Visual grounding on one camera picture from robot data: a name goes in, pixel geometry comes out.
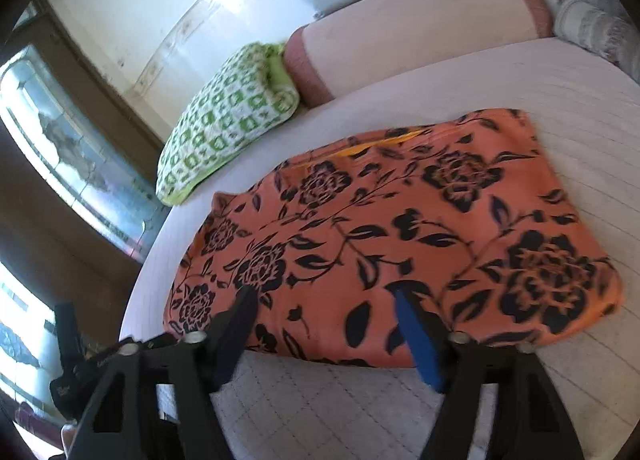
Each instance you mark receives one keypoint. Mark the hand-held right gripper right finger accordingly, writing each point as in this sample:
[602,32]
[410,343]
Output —
[417,340]

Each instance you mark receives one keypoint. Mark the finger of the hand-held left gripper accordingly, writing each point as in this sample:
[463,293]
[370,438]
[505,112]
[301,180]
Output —
[66,335]

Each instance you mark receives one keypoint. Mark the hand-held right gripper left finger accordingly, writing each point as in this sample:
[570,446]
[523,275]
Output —
[240,322]

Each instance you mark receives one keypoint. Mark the orange black floral blouse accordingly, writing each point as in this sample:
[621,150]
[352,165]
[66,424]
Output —
[400,230]

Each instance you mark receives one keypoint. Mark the glass side window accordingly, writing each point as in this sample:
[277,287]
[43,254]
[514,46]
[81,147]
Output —
[20,335]

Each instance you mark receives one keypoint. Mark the wooden door with glass pane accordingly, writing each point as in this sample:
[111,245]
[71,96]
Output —
[60,155]

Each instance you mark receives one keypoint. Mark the green checkered pillow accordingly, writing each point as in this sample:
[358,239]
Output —
[225,125]

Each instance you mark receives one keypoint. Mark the pink bolster cushion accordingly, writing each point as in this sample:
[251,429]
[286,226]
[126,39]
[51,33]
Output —
[410,30]

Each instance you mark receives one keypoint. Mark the striped grey cushion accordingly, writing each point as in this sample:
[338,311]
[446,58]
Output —
[595,33]

